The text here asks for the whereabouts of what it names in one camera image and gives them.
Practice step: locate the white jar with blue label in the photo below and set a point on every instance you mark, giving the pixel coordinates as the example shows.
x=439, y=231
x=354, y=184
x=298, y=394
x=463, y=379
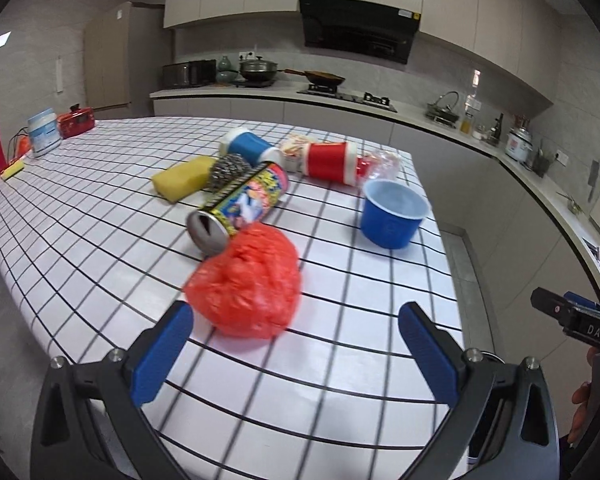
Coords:
x=45, y=135

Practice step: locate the blue plastic cup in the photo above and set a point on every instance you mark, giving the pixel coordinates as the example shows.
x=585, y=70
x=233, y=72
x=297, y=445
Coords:
x=385, y=225

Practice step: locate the utensil holder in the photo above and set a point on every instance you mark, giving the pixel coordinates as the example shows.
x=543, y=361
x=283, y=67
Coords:
x=541, y=162

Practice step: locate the black microwave oven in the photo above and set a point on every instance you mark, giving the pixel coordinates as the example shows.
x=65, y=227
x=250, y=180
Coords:
x=187, y=74

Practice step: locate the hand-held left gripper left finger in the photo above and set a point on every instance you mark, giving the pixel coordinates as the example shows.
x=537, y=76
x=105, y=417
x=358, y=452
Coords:
x=160, y=355

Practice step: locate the small red appliance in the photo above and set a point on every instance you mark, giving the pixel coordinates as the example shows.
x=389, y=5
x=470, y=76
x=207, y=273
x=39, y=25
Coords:
x=77, y=121

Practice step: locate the large yellow sponge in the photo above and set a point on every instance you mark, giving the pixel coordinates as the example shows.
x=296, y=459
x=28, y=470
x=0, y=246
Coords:
x=182, y=177

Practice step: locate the dark glass bottle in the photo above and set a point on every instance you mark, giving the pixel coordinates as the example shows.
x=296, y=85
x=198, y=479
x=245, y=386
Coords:
x=496, y=130

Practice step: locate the white checked tablecloth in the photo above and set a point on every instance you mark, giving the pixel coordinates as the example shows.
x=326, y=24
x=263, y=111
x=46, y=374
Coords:
x=105, y=240

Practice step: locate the black wok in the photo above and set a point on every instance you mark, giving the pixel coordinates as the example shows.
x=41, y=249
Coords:
x=325, y=79

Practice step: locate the kitchen cleaver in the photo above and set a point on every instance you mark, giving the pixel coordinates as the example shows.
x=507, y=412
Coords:
x=592, y=185

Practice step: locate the black range hood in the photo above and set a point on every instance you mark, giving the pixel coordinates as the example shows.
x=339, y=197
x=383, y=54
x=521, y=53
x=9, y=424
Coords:
x=355, y=25

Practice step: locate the yellow oil bottle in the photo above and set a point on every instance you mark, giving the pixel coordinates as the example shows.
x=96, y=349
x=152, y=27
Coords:
x=466, y=122

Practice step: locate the white rice cooker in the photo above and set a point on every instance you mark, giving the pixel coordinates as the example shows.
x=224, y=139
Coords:
x=519, y=144

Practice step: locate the green ceramic jar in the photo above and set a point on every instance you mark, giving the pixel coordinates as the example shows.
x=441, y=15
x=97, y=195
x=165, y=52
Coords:
x=226, y=67

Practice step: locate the yellow printed snack can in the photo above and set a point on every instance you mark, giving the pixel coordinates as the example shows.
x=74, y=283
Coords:
x=245, y=200

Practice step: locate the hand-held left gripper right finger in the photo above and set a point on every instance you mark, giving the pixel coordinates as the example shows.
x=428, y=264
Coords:
x=427, y=355

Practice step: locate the black gas hob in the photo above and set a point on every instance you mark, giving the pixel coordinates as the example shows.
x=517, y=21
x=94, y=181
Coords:
x=350, y=97

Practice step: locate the metal kettle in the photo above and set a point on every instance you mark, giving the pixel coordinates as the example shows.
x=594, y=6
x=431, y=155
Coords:
x=445, y=107

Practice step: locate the small yellow sponge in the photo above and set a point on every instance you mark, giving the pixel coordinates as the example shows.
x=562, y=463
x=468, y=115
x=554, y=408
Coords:
x=12, y=169

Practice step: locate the red and white snack packet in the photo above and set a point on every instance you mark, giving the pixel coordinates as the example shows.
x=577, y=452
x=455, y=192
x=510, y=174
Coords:
x=292, y=146

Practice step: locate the clear plastic wrapper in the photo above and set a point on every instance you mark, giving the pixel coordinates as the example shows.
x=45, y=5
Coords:
x=385, y=162

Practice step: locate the small orange object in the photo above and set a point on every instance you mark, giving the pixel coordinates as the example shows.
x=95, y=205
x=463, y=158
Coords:
x=25, y=145

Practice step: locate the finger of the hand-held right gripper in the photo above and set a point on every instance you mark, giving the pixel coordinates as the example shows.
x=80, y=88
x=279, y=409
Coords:
x=582, y=302
x=545, y=302

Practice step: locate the square ceiling light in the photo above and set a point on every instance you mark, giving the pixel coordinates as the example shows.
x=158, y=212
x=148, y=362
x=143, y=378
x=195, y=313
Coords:
x=1, y=41

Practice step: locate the person's right hand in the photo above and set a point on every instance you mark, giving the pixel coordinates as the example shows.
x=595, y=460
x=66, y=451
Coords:
x=580, y=395

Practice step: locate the steel wool scrubber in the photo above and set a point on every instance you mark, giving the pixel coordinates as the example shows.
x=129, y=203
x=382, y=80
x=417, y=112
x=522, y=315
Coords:
x=230, y=170

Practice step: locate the red plastic bag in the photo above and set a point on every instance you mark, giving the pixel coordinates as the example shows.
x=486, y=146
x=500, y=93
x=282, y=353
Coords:
x=245, y=280

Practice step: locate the grey pot with lid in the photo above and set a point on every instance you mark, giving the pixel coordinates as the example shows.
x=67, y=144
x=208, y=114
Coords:
x=257, y=67

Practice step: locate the beige refrigerator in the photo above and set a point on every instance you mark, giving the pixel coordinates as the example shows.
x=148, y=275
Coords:
x=107, y=55

